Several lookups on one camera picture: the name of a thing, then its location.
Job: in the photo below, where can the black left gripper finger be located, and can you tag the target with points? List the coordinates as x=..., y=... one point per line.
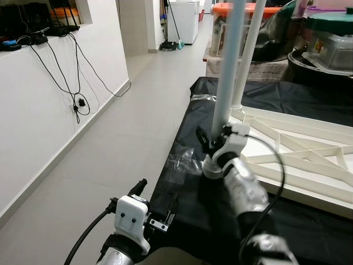
x=139, y=187

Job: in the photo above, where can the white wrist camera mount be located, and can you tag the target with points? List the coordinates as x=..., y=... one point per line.
x=234, y=141
x=131, y=218

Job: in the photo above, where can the black plastic bag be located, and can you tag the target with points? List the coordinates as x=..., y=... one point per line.
x=284, y=33

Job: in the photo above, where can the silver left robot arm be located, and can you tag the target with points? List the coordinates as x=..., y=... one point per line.
x=118, y=256

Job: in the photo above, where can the clear tape strip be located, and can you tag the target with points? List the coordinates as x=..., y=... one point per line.
x=203, y=97

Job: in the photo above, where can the clear plastic container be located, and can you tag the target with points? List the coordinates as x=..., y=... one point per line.
x=333, y=49

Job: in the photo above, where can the black wifi router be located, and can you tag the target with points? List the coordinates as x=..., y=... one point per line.
x=33, y=22

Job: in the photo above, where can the beige stone counter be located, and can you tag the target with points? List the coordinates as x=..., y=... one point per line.
x=270, y=70

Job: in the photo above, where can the orange lidded storage box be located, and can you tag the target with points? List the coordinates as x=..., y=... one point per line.
x=220, y=10

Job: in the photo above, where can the clear tape patch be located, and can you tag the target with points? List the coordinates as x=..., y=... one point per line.
x=182, y=165

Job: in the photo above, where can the green pot lid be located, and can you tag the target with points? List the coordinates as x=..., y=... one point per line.
x=331, y=23

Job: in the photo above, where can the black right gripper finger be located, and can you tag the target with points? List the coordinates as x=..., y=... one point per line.
x=204, y=141

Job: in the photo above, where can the white wall socket with plug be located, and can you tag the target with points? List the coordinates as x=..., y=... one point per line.
x=81, y=104

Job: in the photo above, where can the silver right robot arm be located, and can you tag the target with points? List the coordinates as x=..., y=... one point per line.
x=248, y=193

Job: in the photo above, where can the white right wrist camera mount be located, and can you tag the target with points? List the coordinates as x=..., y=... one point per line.
x=234, y=141

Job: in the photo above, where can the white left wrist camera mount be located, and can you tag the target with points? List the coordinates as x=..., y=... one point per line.
x=131, y=218

